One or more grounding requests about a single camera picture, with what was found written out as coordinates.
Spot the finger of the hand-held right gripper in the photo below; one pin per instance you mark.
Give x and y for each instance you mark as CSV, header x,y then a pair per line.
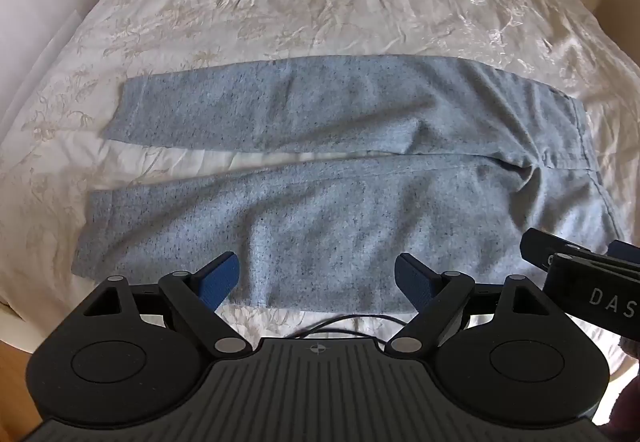
x,y
600,297
550,247

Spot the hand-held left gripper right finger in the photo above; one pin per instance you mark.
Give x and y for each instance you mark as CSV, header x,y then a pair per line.
x,y
415,284

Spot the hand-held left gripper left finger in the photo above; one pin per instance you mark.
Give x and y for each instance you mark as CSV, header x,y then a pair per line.
x,y
220,282

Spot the grey speckled pants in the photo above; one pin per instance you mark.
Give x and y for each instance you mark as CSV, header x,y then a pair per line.
x,y
325,222

